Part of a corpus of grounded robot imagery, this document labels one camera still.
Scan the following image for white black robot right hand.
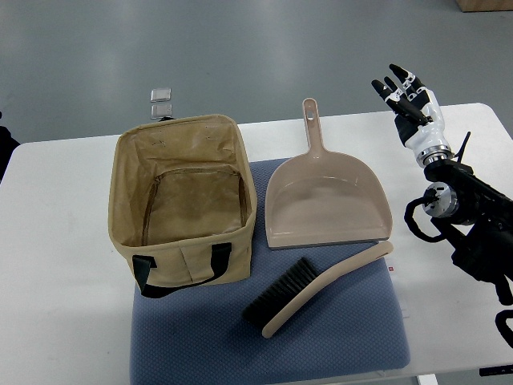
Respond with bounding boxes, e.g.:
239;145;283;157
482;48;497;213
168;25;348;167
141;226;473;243
371;64;454;168

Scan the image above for pink hand broom black bristles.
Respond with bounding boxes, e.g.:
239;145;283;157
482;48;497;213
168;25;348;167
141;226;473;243
242;241;394;338

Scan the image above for yellow fabric bag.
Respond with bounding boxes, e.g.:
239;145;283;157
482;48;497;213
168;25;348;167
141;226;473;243
108;115;257;298

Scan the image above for brown cardboard box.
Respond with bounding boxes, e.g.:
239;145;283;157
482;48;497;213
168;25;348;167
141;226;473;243
456;0;513;12

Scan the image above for pink plastic dustpan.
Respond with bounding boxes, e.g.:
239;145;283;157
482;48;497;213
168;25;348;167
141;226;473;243
265;98;393;249

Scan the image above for upper silver floor plate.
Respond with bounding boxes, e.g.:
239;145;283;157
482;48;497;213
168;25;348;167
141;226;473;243
150;87;172;103

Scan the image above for black table control panel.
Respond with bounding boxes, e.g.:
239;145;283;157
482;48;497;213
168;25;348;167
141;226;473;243
479;364;513;377

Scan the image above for blue quilted mat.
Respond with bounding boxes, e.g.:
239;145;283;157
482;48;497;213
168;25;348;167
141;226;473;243
129;156;412;385

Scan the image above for black object at left edge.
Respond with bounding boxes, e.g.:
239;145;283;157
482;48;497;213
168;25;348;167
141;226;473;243
0;125;20;180

